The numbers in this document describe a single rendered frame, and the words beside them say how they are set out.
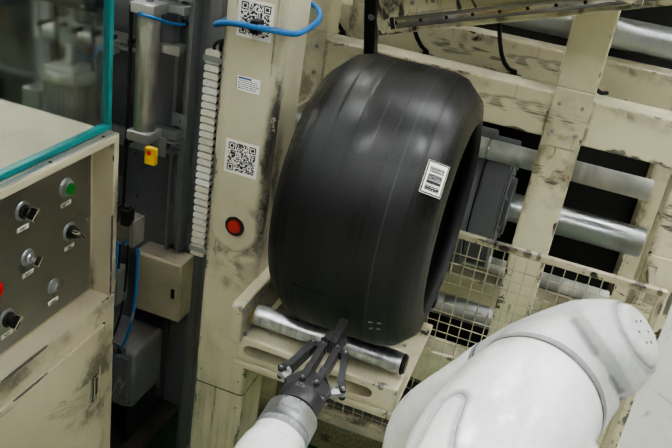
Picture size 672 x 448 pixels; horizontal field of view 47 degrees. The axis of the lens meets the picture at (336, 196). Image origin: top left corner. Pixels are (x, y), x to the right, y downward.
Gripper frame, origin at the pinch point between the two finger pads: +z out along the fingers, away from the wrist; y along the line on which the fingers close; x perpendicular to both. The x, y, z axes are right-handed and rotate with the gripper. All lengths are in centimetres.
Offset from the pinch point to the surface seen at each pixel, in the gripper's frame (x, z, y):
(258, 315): 13.0, 11.8, 21.2
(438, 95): -39.5, 26.0, -5.8
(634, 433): 122, 128, -83
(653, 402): 125, 152, -90
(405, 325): -0.5, 7.8, -10.7
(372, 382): 17.6, 8.7, -6.0
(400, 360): 12.7, 12.2, -10.2
